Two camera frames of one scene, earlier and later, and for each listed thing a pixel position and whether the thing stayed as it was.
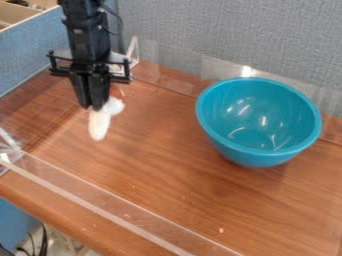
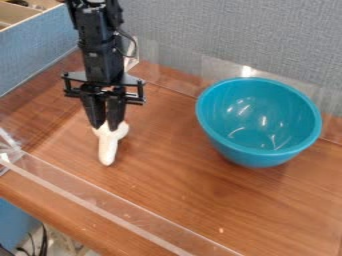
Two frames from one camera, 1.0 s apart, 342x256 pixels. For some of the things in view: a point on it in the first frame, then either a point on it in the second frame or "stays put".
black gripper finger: x=100 y=90 -> x=116 y=111
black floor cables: x=45 y=247 stays put
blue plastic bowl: x=260 y=121 stays put
